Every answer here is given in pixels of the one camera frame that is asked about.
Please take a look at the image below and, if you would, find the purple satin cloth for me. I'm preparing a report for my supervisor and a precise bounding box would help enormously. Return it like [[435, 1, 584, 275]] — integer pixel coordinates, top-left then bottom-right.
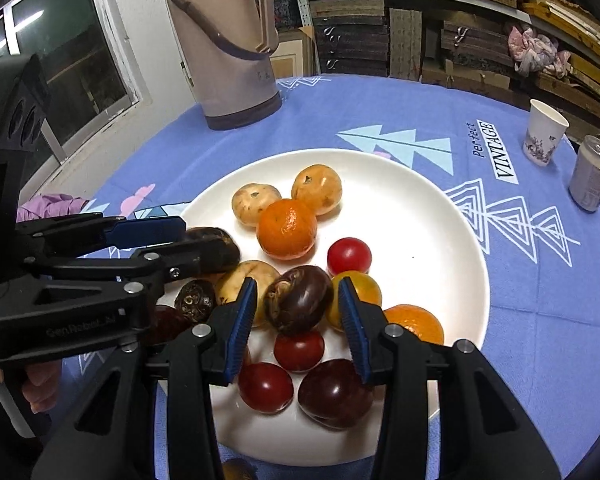
[[17, 195, 88, 222]]

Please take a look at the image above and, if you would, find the person's left hand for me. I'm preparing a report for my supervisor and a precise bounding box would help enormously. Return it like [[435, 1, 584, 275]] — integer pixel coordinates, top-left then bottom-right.
[[21, 359, 64, 416]]

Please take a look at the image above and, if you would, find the dark water chestnut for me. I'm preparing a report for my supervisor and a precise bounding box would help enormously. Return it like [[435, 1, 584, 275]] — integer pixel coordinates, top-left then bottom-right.
[[185, 226, 242, 281], [174, 280, 217, 322], [264, 265, 335, 336]]

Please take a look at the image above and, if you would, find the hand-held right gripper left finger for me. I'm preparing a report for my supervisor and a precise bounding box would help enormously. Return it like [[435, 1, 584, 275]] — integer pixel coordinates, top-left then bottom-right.
[[30, 276, 259, 480]]

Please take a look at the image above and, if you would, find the beige thermos flask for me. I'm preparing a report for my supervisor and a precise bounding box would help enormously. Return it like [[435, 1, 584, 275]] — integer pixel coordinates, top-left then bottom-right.
[[164, 0, 283, 132]]

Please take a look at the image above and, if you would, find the white framed window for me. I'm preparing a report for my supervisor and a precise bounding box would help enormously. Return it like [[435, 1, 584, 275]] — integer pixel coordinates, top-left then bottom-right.
[[0, 0, 148, 181]]

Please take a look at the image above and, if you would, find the white oval plate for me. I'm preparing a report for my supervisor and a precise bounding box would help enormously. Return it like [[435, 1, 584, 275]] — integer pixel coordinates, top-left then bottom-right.
[[152, 147, 491, 468]]

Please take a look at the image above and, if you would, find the blue printed tablecloth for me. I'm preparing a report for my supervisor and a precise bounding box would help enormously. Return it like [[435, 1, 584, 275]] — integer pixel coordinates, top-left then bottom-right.
[[17, 74, 600, 480]]

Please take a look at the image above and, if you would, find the dark red plum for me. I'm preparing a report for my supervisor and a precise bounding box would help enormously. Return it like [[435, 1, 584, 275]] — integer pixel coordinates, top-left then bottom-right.
[[147, 304, 183, 348], [297, 358, 374, 430]]

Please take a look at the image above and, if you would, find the brown perforated board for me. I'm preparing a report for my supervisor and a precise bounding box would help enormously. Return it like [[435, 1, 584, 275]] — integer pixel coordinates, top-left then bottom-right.
[[389, 7, 424, 81]]

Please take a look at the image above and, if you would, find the white paper cup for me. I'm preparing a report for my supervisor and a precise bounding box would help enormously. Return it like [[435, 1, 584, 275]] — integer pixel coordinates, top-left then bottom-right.
[[522, 99, 571, 166]]

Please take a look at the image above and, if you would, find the silver drink can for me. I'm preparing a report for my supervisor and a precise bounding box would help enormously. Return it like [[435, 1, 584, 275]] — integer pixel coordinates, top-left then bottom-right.
[[569, 135, 600, 212]]

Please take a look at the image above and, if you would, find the red cherry tomato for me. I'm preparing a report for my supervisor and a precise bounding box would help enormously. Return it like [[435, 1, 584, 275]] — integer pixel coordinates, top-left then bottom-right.
[[237, 362, 295, 415], [327, 237, 372, 277], [273, 329, 326, 373]]

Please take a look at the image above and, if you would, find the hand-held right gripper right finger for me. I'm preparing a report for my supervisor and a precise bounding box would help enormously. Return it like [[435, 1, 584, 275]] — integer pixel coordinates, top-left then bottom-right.
[[337, 277, 563, 480]]

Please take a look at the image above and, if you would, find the yellow pepino melon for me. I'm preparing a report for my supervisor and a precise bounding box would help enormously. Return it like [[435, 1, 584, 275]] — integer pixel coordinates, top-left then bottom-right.
[[215, 260, 281, 328], [231, 183, 282, 227], [291, 164, 343, 217]]

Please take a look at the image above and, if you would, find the orange mandarin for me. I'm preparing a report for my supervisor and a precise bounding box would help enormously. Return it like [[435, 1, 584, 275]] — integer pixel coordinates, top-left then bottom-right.
[[256, 198, 318, 261], [382, 304, 445, 346]]

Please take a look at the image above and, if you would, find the pink cloth bundle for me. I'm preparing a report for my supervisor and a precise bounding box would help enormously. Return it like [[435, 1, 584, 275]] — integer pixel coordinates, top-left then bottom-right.
[[507, 27, 571, 78]]

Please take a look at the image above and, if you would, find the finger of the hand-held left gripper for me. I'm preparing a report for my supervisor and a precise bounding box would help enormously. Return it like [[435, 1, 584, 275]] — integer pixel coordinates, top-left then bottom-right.
[[30, 237, 241, 296], [16, 212, 187, 261]]

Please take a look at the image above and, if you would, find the beige framed panel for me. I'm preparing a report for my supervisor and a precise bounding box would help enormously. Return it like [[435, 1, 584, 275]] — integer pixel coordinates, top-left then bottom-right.
[[269, 27, 317, 81]]

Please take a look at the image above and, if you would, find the yellow cherry tomato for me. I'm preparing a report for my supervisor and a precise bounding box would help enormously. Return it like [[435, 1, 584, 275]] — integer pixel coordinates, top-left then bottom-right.
[[221, 457, 258, 480], [326, 271, 382, 333]]

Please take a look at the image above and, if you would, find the shelf of stacked wooden boards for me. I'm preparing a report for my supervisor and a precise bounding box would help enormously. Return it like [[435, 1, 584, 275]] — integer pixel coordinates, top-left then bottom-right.
[[260, 0, 600, 133]]

